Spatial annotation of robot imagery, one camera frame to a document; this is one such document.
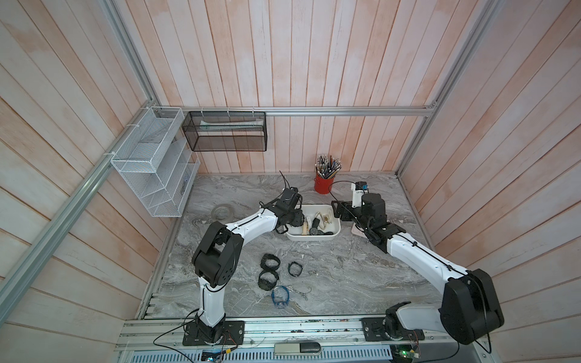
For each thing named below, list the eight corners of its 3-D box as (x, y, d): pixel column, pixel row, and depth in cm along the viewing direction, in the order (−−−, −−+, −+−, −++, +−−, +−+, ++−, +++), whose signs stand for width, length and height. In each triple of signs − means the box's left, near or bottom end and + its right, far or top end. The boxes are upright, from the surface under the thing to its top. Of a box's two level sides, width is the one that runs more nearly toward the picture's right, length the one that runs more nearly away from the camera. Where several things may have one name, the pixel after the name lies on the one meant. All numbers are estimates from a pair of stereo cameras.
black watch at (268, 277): (258, 290, 84) (257, 287, 81) (260, 267, 90) (259, 263, 86) (279, 290, 84) (278, 287, 81) (279, 267, 90) (279, 263, 86)
